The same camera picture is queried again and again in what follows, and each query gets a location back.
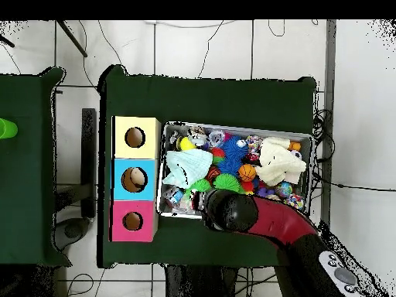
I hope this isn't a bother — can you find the blue furry monster toy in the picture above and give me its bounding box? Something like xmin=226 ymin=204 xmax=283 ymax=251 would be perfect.
xmin=224 ymin=137 xmax=250 ymax=159

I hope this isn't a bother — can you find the black upright panel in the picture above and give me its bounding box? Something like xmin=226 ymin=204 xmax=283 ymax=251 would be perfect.
xmin=81 ymin=108 xmax=98 ymax=219

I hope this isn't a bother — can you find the dark green table cloth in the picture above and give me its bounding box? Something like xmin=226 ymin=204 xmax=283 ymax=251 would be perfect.
xmin=97 ymin=63 xmax=318 ymax=273
xmin=0 ymin=67 xmax=68 ymax=268

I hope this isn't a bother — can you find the small orange basketball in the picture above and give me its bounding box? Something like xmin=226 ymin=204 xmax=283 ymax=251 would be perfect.
xmin=239 ymin=163 xmax=258 ymax=183

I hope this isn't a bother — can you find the crushed colourful drink can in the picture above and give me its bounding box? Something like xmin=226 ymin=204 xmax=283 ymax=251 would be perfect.
xmin=247 ymin=135 xmax=264 ymax=152

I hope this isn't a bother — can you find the green spiky rubber ball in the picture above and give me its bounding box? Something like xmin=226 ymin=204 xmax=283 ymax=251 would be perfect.
xmin=213 ymin=172 xmax=241 ymax=193

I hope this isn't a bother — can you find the grey round base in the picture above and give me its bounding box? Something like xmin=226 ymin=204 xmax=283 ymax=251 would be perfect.
xmin=54 ymin=216 xmax=90 ymax=251

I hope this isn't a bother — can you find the clear mesh bin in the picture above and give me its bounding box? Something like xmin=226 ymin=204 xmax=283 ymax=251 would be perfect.
xmin=157 ymin=121 xmax=313 ymax=228

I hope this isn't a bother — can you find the cream muslin cloth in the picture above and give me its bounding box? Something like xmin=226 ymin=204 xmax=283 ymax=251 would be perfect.
xmin=256 ymin=137 xmax=307 ymax=186

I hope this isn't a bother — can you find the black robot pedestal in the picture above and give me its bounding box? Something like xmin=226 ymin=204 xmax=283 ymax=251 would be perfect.
xmin=163 ymin=265 xmax=248 ymax=297

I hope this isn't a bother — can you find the orange tiger striped ball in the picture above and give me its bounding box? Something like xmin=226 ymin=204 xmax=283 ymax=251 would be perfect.
xmin=207 ymin=166 xmax=222 ymax=183

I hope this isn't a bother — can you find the mint green muslin cloth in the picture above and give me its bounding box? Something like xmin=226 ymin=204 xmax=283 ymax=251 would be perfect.
xmin=162 ymin=148 xmax=214 ymax=189

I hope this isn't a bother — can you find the wooden box with three holes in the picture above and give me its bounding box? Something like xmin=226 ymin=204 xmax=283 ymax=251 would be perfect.
xmin=111 ymin=115 xmax=161 ymax=242

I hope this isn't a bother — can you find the blue spiky rubber ball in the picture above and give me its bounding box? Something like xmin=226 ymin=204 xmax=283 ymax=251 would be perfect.
xmin=217 ymin=155 xmax=244 ymax=176

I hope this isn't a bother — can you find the bright green cup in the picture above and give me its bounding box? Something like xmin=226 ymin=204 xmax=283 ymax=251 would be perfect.
xmin=0 ymin=118 xmax=19 ymax=140

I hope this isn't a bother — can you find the green furry monster toy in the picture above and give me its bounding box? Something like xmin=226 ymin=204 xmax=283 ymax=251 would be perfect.
xmin=188 ymin=178 xmax=213 ymax=194

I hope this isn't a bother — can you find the grey vertical beam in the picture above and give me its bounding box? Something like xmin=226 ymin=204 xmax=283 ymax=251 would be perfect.
xmin=318 ymin=19 xmax=338 ymax=297

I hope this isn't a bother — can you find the thin black rod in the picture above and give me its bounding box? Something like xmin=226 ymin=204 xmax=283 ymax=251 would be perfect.
xmin=55 ymin=19 xmax=89 ymax=58

